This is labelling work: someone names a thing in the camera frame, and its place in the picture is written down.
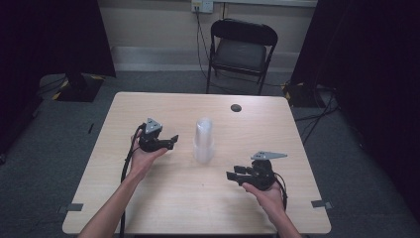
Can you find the person's right hand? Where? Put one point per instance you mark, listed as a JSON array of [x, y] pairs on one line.
[[269, 198]]

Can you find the person's left hand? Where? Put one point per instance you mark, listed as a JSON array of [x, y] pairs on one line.
[[143, 162]]

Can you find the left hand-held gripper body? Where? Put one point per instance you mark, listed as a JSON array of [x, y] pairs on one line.
[[150, 140]]

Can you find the dark curtain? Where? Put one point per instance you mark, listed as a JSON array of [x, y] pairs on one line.
[[373, 82], [39, 49]]

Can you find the black folding chair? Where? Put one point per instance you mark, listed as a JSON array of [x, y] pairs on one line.
[[242, 49]]

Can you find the white wall socket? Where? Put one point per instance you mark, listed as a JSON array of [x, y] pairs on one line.
[[202, 6]]

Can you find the grey tape strip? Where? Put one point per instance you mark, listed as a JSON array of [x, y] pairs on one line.
[[320, 204], [74, 207]]

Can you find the black stand base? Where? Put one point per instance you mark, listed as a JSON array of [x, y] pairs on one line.
[[79, 89], [298, 94]]

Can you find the black round table grommet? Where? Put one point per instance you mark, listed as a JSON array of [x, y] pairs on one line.
[[236, 107]]

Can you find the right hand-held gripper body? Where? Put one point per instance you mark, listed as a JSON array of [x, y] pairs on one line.
[[262, 173]]

